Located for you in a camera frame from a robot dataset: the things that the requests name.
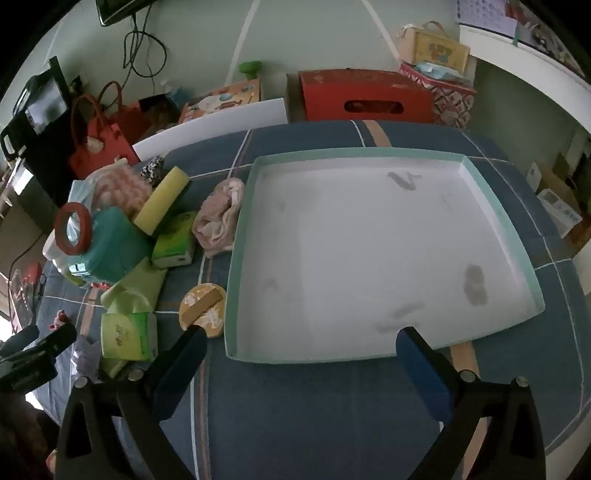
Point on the leopard print scrunchie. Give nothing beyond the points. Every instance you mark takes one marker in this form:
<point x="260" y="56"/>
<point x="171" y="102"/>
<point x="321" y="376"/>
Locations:
<point x="152" y="171"/>

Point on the white shelf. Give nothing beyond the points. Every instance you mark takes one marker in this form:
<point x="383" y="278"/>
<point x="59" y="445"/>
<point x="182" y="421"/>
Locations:
<point x="531" y="64"/>

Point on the teal wipes pack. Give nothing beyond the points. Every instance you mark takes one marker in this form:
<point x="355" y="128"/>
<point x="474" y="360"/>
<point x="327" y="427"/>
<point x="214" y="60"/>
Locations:
<point x="115" y="244"/>

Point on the pink cloth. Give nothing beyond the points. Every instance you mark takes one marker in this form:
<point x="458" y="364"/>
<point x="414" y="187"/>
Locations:
<point x="214" y="226"/>

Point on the purple cloth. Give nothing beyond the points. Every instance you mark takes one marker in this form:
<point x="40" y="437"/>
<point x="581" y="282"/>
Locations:
<point x="85" y="360"/>

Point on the light blue wipes pack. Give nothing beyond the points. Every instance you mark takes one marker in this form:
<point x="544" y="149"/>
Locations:
<point x="436" y="70"/>

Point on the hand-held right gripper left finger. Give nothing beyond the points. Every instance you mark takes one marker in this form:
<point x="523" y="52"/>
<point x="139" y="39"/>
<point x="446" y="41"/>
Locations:
<point x="175" y="383"/>

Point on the dark red tote bag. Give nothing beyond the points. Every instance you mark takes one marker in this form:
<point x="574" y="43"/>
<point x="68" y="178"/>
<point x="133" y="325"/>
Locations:
<point x="134" y="117"/>

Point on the green dumbbell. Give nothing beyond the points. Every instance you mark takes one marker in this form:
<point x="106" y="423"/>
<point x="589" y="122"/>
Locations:
<point x="249" y="68"/>

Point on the green tissue pack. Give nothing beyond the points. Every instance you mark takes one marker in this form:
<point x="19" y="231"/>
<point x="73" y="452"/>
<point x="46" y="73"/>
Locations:
<point x="129" y="337"/>
<point x="173" y="244"/>

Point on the yellow sponge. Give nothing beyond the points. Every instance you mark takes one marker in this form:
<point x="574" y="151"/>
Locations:
<point x="159" y="201"/>

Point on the wall calendar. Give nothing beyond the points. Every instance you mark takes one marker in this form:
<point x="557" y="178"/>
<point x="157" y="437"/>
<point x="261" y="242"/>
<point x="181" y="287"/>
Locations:
<point x="485" y="14"/>

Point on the red starfish toy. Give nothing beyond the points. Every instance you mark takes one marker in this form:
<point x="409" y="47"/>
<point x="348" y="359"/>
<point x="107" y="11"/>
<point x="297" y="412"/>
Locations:
<point x="59" y="318"/>

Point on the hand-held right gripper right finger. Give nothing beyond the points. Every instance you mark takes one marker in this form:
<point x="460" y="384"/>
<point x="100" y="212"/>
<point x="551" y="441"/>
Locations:
<point x="422" y="374"/>

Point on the pink striped fuzzy sock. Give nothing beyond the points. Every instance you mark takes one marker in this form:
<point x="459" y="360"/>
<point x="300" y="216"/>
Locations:
<point x="120" y="189"/>

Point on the red white patterned box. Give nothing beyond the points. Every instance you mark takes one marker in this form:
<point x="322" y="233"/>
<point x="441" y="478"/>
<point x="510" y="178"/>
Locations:
<point x="450" y="106"/>

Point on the white printed carton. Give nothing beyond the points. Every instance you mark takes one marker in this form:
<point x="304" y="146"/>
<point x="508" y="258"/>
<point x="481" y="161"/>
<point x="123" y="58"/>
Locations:
<point x="561" y="212"/>

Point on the black cabinet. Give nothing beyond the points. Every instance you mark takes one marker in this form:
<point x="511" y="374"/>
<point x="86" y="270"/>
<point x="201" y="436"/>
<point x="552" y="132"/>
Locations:
<point x="51" y="170"/>

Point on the black glossy appliance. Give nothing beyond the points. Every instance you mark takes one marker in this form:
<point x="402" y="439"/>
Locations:
<point x="41" y="106"/>

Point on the mint shallow cardboard box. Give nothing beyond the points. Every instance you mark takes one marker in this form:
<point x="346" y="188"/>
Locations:
<point x="346" y="254"/>

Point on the black wall monitor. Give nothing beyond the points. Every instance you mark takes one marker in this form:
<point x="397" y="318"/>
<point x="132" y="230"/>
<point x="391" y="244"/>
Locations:
<point x="115" y="11"/>

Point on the red cardboard box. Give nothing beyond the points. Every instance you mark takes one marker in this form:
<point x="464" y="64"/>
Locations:
<point x="351" y="87"/>

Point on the yellow toy case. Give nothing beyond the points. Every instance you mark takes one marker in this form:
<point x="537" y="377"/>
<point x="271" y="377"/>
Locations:
<point x="438" y="50"/>

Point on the white board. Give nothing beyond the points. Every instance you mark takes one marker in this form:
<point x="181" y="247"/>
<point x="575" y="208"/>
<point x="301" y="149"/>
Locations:
<point x="207" y="127"/>

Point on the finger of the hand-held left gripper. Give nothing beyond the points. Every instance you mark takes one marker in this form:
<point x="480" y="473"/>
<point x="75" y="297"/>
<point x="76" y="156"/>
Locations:
<point x="57" y="341"/>
<point x="21" y="340"/>

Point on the red felt tote bag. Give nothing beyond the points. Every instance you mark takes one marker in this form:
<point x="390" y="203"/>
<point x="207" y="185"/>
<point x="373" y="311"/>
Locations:
<point x="99" y="154"/>

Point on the light wooden cabinet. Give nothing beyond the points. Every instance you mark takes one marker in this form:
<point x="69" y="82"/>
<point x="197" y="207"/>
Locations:
<point x="23" y="221"/>

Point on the small teal box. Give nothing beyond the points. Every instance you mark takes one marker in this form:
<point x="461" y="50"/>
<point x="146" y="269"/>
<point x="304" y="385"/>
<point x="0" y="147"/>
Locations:
<point x="178" y="96"/>

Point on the light green cloth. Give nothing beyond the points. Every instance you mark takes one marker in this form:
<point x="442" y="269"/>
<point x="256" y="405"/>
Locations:
<point x="138" y="286"/>

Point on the blue plaid blanket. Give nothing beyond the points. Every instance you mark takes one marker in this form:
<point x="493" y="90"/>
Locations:
<point x="300" y="415"/>

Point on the orange puzzle box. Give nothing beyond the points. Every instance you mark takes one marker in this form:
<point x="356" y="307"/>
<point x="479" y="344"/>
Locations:
<point x="217" y="99"/>

